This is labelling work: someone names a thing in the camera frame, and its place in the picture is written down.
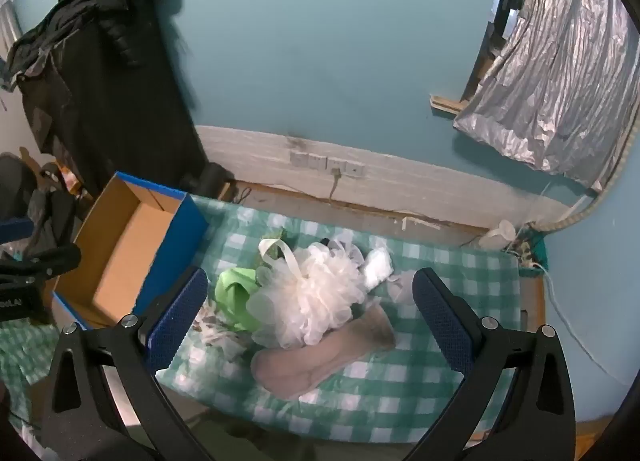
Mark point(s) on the white plastic bag blue print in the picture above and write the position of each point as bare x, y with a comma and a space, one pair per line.
377, 266

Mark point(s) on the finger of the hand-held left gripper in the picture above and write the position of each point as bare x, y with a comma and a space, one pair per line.
45, 261
15, 230

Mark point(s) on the black foam roller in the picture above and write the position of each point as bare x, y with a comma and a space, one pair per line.
212, 178

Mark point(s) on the white plastic funnel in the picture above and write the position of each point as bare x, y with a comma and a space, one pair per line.
495, 236

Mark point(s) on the blue cardboard box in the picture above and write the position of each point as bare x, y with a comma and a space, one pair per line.
125, 251

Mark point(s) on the black puffer jacket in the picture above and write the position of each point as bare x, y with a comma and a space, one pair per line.
85, 16

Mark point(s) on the white wall socket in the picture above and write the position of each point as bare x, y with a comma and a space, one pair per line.
316, 161
336, 165
298, 158
355, 169

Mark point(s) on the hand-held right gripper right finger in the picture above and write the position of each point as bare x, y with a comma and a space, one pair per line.
442, 316

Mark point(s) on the black backpack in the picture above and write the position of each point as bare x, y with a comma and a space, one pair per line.
35, 211

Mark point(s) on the crumpled clear plastic wrap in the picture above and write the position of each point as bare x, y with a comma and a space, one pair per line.
401, 290

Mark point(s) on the white mesh bath loofah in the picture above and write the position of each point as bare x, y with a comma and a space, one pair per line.
310, 291

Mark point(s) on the white patterned cloth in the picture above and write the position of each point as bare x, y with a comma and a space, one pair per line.
220, 336

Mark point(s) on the light green cloth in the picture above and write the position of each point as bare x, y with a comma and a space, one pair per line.
235, 296

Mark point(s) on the wooden strip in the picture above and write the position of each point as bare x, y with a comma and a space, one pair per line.
447, 105

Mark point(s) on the beige sock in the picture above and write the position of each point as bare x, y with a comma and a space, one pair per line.
320, 361

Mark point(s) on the green white checkered tablecloth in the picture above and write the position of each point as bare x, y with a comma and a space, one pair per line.
400, 391

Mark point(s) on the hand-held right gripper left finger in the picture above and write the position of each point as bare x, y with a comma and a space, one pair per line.
177, 316

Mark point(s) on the silver foil curtain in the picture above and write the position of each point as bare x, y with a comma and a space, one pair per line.
555, 66

